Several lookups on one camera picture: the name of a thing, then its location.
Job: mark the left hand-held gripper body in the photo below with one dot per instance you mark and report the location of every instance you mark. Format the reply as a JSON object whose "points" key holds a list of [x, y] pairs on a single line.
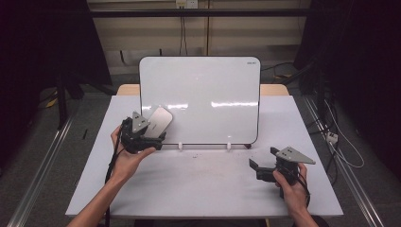
{"points": [[136, 138]]}

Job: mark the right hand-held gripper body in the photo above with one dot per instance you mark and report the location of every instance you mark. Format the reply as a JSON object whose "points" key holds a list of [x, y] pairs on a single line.
{"points": [[287, 160]]}

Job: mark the white whiteboard eraser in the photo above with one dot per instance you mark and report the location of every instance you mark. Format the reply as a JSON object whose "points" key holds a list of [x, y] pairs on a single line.
{"points": [[159, 121]]}

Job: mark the white whiteboard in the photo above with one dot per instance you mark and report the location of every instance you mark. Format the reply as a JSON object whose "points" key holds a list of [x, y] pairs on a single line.
{"points": [[208, 101]]}

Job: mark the person's left hand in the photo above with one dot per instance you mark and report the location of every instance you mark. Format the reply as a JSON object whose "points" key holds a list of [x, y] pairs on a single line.
{"points": [[127, 164]]}

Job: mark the person's right hand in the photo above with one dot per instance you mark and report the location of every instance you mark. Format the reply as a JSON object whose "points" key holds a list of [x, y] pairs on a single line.
{"points": [[291, 195]]}

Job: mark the white whiteboard support clip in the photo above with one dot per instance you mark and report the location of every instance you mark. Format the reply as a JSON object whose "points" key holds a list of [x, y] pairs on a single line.
{"points": [[228, 146], [180, 146]]}

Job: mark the black metal stand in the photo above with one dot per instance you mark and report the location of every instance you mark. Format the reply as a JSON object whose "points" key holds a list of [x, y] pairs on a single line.
{"points": [[315, 82], [63, 104]]}

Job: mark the black curtain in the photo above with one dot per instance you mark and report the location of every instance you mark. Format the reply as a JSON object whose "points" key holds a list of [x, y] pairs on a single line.
{"points": [[44, 47], [362, 63]]}

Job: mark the aluminium floor rail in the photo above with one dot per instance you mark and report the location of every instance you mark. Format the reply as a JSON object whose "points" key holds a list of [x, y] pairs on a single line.
{"points": [[343, 164], [41, 164]]}

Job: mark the white wall outlet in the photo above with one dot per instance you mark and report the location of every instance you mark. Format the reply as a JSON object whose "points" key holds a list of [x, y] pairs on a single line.
{"points": [[186, 3]]}

